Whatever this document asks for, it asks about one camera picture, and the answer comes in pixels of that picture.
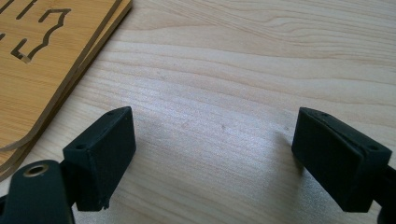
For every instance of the bamboo coaster with cutouts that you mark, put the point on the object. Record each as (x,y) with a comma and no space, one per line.
(7,159)
(37,93)

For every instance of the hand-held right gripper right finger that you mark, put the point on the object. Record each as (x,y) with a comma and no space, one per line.
(333,161)

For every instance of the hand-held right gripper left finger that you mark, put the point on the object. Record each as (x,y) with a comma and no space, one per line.
(99,161)

